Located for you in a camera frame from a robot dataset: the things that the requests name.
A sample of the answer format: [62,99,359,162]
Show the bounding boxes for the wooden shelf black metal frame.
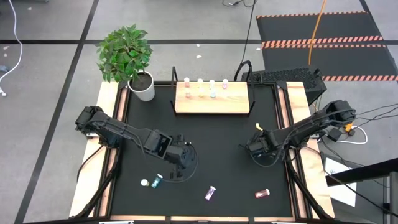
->
[169,60,254,118]

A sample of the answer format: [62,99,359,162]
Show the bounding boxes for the black perforated computer tower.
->
[241,67,328,105]

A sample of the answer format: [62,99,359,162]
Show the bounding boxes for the thin black floor cable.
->
[222,0,259,63]

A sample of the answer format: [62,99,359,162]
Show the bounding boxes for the green plant white pot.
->
[95,24,156,103]

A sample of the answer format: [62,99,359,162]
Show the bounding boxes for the black power adapter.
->
[328,128,343,142]

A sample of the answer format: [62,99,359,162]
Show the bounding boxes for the black mat hazard stripes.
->
[255,11,398,82]

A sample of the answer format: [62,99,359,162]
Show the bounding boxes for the white floor cable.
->
[0,0,24,97]

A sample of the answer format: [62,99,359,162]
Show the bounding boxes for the black beam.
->
[325,157,398,187]

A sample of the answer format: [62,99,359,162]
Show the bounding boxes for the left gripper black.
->
[164,141,196,180]

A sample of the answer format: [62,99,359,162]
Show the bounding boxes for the yellow hanging power cable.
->
[307,0,327,66]

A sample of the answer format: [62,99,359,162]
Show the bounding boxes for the white paper sheet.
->
[323,157,358,208]

